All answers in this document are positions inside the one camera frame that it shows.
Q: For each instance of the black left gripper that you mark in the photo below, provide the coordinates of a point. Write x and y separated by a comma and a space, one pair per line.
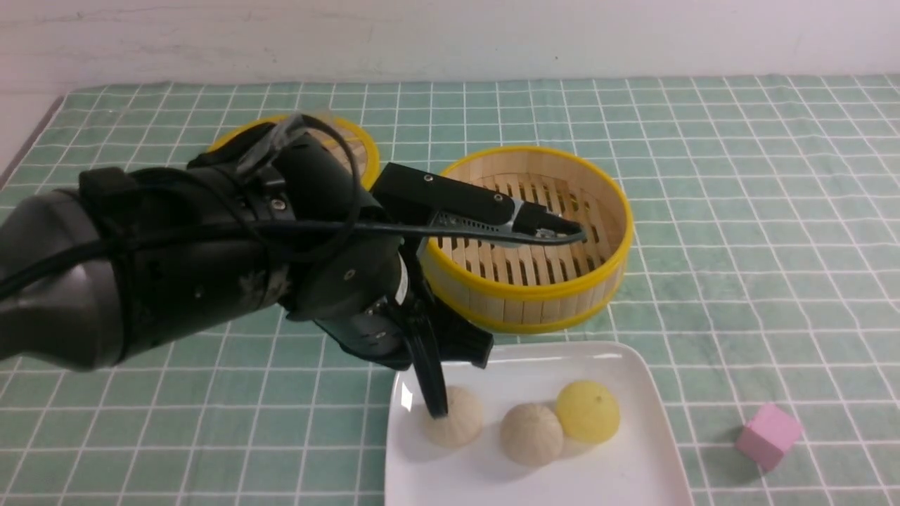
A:
372, 298

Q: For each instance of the white steamed bun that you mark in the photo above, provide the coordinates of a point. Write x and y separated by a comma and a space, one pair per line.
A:
462, 424

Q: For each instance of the yellow steamed bun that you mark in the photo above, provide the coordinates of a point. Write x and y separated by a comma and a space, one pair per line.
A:
588, 412

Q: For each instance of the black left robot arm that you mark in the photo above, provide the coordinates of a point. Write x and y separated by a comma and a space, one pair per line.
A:
126, 262

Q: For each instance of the beige steamed bun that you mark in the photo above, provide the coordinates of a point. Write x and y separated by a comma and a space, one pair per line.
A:
530, 435

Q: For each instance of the white square plate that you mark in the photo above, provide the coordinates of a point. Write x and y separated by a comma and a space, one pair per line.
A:
639, 466

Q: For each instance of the yellow bamboo steamer basket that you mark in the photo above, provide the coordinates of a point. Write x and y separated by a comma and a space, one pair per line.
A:
531, 289

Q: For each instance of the yellow bamboo steamer lid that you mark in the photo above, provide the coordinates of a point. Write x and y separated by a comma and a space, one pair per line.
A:
362, 146

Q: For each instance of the green checkered tablecloth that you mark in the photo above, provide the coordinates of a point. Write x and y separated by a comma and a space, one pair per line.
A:
764, 270

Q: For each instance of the pink cube block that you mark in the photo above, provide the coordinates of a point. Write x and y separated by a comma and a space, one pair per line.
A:
768, 437

